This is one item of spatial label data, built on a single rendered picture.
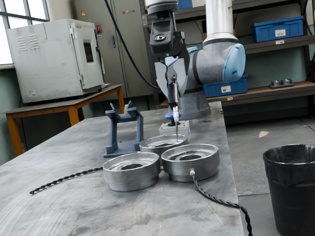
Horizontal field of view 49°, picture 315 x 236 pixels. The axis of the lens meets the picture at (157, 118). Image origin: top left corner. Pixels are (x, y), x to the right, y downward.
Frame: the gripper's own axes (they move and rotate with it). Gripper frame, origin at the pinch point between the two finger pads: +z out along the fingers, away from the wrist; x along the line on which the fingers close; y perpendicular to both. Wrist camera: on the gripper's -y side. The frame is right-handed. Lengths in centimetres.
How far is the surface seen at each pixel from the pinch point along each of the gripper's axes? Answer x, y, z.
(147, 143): 6.5, -6.7, 9.8
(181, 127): -0.3, 1.4, 8.7
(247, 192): -15, 155, 94
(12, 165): 44.5, -3.3, 12.8
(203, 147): -6.7, -15.4, 9.5
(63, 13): 179, 338, -79
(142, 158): 5.2, -17.3, 9.9
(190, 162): -5.1, -24.9, 9.2
